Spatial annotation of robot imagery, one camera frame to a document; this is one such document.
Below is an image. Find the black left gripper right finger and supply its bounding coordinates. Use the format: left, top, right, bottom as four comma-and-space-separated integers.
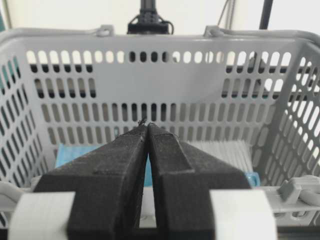
148, 123, 251, 240

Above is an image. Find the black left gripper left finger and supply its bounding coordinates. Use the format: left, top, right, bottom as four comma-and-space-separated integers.
7, 122, 149, 240

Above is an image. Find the white bristle hand brush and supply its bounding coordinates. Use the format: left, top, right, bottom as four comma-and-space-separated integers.
189, 140, 261, 187

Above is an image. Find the grey plastic shopping basket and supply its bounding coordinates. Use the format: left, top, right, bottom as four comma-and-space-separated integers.
0, 25, 320, 240

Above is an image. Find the black pole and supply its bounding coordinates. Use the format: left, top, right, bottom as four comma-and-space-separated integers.
259, 0, 273, 30

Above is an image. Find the black camera stand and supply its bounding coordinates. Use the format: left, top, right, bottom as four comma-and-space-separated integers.
126, 0, 175, 35

